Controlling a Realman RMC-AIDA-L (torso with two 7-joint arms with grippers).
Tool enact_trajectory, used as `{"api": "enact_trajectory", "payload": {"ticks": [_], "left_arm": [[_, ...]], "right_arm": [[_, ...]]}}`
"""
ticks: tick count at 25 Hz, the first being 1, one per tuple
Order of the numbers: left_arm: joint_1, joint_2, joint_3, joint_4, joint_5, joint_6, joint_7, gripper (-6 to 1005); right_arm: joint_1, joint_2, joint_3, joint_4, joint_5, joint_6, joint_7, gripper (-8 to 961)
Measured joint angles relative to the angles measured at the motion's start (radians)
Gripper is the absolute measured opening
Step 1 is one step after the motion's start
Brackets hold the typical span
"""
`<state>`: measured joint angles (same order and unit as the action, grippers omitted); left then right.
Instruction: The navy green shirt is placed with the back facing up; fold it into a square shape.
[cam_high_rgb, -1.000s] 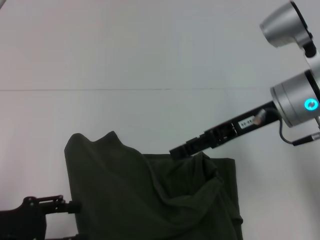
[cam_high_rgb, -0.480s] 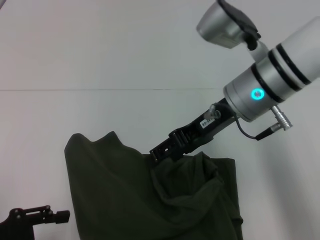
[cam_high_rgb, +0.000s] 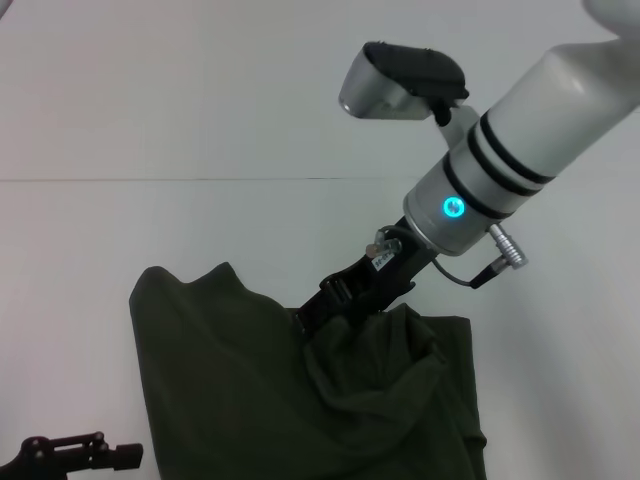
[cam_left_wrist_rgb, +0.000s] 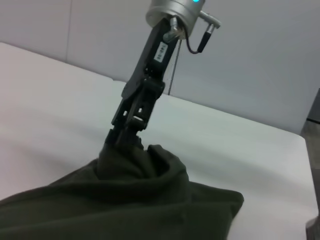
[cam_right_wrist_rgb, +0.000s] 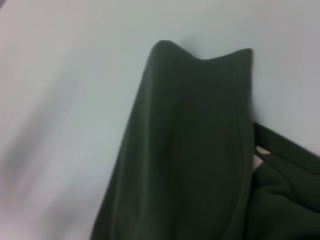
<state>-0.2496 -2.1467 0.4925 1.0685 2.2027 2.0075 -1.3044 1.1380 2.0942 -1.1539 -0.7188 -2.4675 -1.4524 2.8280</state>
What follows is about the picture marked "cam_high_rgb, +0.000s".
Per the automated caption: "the right wrist cable with connectors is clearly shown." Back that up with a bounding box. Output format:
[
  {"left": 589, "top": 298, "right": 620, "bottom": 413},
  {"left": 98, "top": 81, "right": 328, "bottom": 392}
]
[{"left": 364, "top": 223, "right": 530, "bottom": 290}]

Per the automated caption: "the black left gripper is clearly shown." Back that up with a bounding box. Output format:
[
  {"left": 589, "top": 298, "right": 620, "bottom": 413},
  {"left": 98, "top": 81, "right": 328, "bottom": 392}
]
[{"left": 0, "top": 431, "right": 145, "bottom": 480}]

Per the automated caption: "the dark green t-shirt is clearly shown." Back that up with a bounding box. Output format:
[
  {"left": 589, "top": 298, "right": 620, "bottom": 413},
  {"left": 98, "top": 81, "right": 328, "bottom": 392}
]
[{"left": 128, "top": 262, "right": 489, "bottom": 480}]

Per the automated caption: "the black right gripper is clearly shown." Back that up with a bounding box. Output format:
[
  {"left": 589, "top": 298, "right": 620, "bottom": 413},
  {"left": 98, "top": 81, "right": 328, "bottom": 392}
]
[{"left": 293, "top": 215, "right": 435, "bottom": 335}]

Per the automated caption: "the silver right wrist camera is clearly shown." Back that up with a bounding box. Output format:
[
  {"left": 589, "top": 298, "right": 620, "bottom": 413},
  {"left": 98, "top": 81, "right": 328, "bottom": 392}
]
[{"left": 337, "top": 40, "right": 471, "bottom": 126}]

